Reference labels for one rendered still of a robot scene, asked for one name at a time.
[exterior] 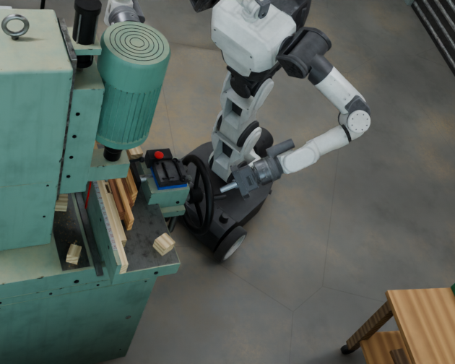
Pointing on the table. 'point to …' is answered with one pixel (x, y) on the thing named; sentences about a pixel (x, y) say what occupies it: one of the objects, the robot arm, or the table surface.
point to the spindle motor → (130, 82)
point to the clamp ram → (138, 176)
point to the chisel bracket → (118, 170)
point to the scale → (105, 216)
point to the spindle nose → (112, 154)
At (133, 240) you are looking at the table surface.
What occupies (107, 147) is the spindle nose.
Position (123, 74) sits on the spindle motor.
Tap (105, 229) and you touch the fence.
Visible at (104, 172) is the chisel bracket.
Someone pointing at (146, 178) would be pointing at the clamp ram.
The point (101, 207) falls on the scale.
